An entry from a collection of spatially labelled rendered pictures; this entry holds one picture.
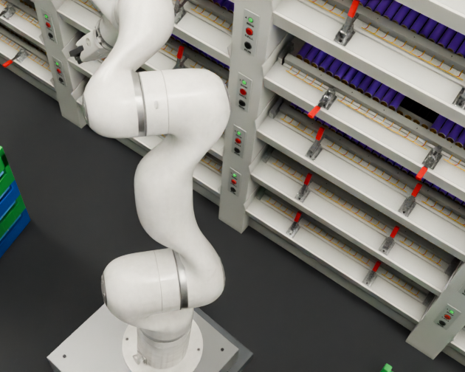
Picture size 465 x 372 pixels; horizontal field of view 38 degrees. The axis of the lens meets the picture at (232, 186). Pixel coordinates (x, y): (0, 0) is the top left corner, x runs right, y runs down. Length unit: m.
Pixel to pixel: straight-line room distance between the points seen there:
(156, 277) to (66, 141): 1.26
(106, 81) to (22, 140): 1.47
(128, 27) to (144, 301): 0.49
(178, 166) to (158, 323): 0.40
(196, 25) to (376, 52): 0.49
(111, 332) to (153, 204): 0.60
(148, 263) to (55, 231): 1.01
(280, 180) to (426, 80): 0.66
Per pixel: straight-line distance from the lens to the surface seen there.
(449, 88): 1.38
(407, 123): 1.53
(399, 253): 1.85
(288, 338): 2.08
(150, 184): 1.11
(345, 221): 1.86
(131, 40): 1.05
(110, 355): 1.65
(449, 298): 1.85
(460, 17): 1.24
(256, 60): 1.58
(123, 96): 1.02
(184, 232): 1.18
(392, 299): 2.02
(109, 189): 2.31
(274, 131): 1.75
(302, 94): 1.57
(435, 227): 1.68
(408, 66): 1.40
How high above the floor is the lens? 1.93
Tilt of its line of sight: 57 degrees down
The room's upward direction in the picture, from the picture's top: 6 degrees clockwise
